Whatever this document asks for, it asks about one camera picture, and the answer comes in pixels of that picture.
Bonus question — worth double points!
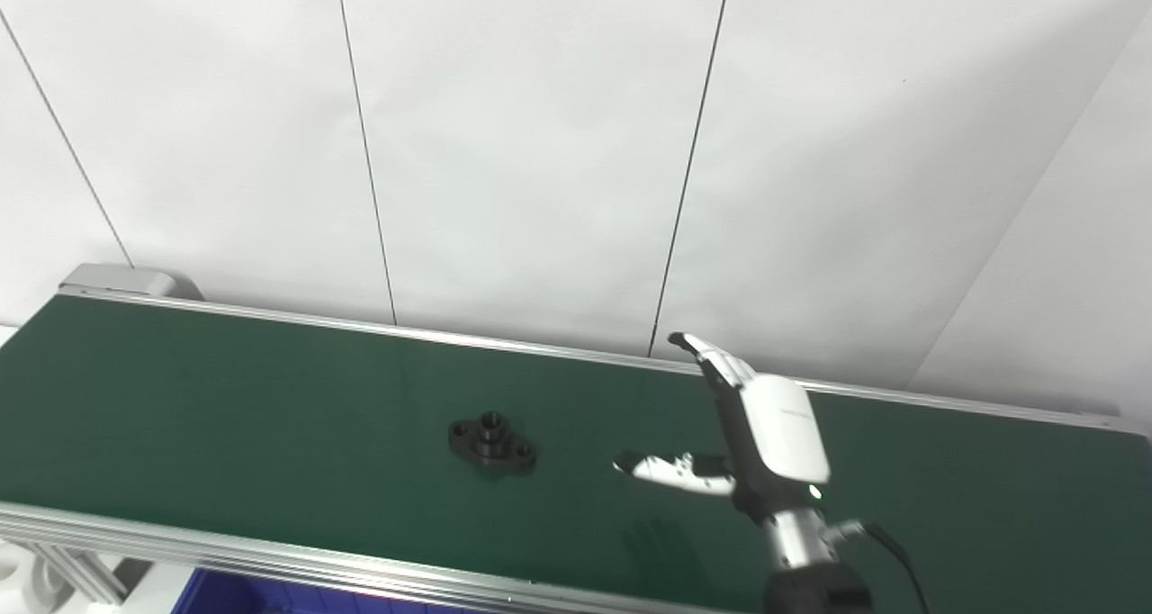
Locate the aluminium conveyor support leg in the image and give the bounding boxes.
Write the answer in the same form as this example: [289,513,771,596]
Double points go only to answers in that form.
[0,537,132,608]

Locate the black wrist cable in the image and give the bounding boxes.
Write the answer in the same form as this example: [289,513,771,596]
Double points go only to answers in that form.
[832,521,930,614]

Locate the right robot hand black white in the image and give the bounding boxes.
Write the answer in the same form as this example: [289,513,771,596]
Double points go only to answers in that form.
[614,332,831,518]

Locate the black flanged machine part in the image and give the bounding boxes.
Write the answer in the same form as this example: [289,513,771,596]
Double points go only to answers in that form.
[448,411,539,479]

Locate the grey conveyor motor housing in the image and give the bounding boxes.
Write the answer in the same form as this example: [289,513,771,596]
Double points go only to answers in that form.
[58,264,204,302]

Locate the blue plastic bin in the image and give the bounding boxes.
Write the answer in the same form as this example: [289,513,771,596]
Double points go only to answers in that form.
[169,566,505,614]

